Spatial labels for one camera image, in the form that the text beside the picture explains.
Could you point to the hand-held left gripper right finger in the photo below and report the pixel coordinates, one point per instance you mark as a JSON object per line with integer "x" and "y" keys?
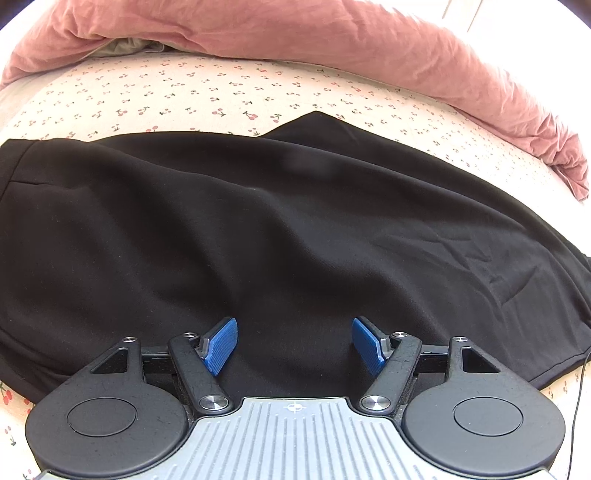
{"x": 367, "y": 345}

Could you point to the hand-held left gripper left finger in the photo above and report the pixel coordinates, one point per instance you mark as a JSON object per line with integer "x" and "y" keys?
{"x": 221, "y": 345}

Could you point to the black pants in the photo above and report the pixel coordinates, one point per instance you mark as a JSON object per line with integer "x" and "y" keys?
{"x": 258, "y": 230}

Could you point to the cherry print bed sheet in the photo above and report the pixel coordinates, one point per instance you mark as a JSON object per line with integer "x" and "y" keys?
{"x": 184, "y": 87}

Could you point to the pink duvet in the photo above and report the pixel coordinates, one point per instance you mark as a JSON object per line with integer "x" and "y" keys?
{"x": 346, "y": 41}

